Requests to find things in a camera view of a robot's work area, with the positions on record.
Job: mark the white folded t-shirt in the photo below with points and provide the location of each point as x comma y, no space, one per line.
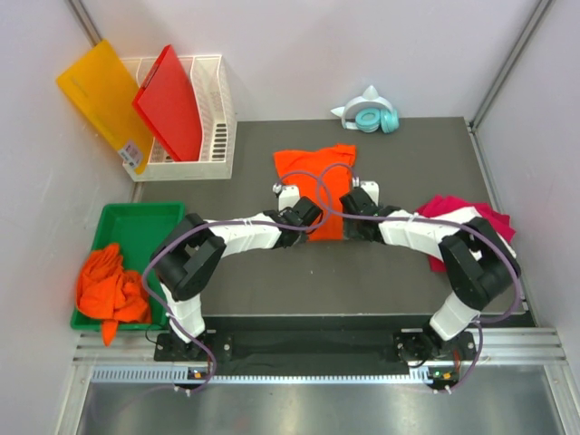
465,214

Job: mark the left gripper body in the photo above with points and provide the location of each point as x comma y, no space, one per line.
301,238

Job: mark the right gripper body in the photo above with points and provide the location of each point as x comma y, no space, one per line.
352,228

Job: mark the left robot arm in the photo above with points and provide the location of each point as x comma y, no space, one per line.
188,257

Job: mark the yellow folder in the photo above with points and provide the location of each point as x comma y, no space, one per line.
102,89

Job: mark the orange t-shirt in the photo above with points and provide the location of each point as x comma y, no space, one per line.
320,174
108,292

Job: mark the orange t-shirt in bin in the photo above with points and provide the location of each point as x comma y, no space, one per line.
108,292

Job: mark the red folder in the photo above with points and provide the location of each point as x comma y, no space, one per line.
167,103

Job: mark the magenta folded t-shirt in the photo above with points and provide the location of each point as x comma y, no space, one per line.
440,205

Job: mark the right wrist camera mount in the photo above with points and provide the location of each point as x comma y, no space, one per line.
371,188

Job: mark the teal cat-ear headphones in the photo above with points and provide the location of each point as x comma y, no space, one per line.
368,113

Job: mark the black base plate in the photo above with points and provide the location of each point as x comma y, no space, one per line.
312,345

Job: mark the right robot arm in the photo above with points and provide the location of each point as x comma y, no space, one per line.
480,264

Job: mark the aluminium frame rail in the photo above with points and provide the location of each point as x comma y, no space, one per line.
131,359

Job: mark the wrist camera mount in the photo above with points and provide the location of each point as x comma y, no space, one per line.
287,195
371,188

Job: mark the white file organizer basket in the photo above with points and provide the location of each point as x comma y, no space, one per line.
208,75

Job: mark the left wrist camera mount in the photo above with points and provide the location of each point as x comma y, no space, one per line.
287,195

